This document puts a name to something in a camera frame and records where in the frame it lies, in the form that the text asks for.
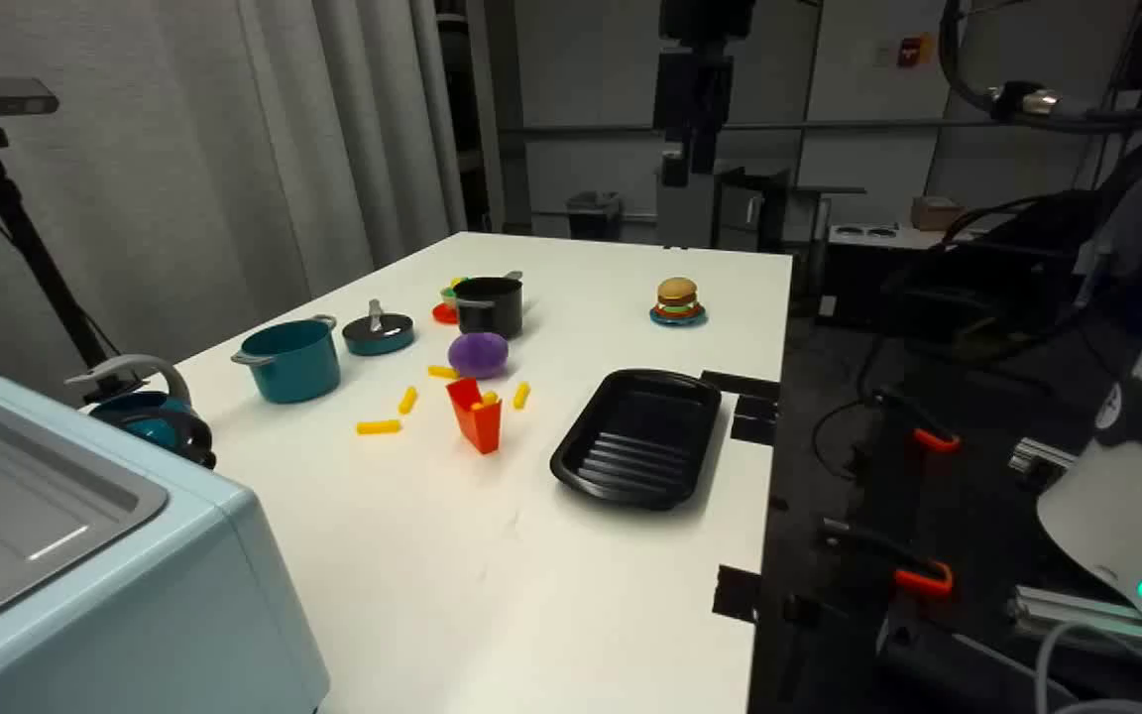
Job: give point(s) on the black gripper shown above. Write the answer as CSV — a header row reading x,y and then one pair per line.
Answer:
x,y
695,95

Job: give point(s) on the yellow toy chip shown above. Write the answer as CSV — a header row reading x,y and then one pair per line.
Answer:
x,y
378,427
406,399
443,371
520,395
491,399

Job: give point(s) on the brown cardboard box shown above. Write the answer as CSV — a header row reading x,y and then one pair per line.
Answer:
x,y
933,211

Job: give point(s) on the red fries box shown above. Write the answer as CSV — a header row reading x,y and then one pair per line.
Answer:
x,y
477,421

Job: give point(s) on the black side table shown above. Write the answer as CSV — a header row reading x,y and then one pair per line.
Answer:
x,y
784,199

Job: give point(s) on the toy burger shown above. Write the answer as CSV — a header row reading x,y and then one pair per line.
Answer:
x,y
674,295

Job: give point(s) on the teal toy plate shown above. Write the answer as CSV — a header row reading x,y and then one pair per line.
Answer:
x,y
678,317

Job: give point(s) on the black toy pot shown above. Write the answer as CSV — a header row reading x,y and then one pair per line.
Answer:
x,y
493,306

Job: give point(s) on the green yellow toy vegetable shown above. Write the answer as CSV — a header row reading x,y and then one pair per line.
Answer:
x,y
450,288

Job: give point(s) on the black plastic tray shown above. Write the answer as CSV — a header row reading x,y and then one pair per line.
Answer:
x,y
637,436

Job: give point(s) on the red toy item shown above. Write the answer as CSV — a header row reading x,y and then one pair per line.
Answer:
x,y
443,313

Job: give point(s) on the dark teal pot lid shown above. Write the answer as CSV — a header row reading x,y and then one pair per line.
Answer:
x,y
378,330

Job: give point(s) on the teal toy pot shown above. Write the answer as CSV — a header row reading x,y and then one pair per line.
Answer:
x,y
292,358

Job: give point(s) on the teal toy pan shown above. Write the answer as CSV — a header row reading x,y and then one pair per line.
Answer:
x,y
158,418

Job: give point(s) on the light blue toaster oven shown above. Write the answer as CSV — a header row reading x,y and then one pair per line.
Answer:
x,y
80,570

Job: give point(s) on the black table edge bracket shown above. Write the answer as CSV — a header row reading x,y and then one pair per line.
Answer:
x,y
743,400
734,591

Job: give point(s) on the camera on black tripod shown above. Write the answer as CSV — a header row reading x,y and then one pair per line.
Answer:
x,y
17,211

